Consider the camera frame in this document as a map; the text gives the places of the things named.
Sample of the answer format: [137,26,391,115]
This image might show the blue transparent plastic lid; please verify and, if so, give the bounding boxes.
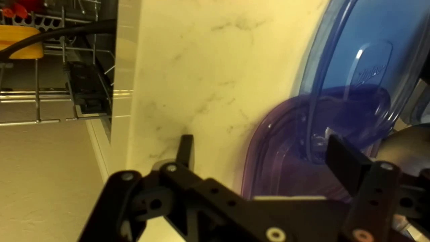
[297,0,430,159]

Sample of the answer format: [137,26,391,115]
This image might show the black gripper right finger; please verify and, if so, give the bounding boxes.
[324,134,430,242]

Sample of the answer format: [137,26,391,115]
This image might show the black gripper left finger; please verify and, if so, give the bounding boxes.
[78,134,288,242]

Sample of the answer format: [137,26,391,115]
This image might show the white wire upper rack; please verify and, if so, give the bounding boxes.
[0,0,119,128]

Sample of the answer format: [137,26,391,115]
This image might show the purple plastic lid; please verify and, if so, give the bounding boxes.
[241,87,393,205]

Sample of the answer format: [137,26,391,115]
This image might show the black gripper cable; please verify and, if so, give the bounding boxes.
[0,19,119,64]

